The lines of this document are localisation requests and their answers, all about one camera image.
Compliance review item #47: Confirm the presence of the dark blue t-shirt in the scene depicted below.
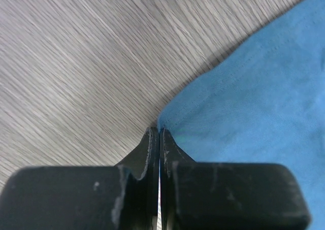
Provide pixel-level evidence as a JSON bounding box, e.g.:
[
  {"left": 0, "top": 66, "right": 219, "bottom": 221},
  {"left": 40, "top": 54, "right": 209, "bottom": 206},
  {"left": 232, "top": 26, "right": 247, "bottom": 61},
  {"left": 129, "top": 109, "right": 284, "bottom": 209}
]
[{"left": 157, "top": 0, "right": 324, "bottom": 229}]

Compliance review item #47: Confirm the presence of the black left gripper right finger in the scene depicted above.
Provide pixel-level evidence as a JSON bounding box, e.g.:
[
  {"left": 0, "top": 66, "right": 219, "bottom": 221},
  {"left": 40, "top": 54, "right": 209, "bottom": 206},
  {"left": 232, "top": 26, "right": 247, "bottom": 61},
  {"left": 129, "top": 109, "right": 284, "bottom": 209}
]
[{"left": 159, "top": 129, "right": 311, "bottom": 229}]

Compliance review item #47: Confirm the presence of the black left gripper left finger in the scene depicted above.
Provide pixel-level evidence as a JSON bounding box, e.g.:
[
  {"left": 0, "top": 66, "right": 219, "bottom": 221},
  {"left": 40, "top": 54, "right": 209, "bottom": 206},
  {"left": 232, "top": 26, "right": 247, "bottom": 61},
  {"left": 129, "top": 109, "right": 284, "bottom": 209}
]
[{"left": 1, "top": 127, "right": 159, "bottom": 229}]

